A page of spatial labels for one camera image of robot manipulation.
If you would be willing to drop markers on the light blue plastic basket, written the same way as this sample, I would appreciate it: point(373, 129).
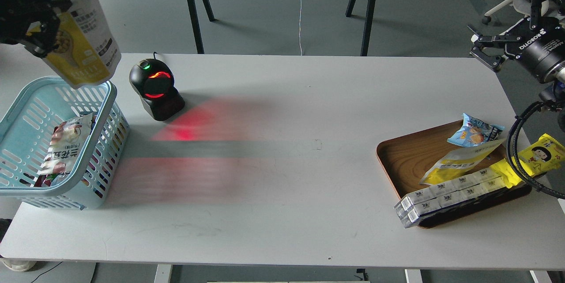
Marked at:
point(26, 131)

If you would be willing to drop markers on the white boxed snack pack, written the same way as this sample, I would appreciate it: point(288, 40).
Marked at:
point(448, 200)

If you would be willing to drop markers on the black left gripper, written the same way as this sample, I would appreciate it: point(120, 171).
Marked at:
point(32, 23)

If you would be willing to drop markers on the blue snack packet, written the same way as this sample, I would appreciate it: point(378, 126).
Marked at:
point(475, 132)

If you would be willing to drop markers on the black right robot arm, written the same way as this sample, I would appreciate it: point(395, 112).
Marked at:
point(491, 51)

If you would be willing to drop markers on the yellow white nut snack pouch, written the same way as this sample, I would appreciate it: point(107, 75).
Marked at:
point(86, 53)

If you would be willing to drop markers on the white red snack bag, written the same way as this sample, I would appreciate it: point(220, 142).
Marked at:
point(67, 141)

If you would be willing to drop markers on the black barcode scanner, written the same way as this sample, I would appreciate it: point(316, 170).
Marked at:
point(154, 82)

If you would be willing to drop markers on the yellow cartoon snack bag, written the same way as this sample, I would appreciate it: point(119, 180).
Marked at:
point(544, 155)

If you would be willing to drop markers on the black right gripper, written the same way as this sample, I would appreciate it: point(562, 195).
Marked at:
point(538, 55)

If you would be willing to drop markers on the brown wooden tray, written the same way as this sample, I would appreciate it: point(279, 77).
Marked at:
point(405, 160)

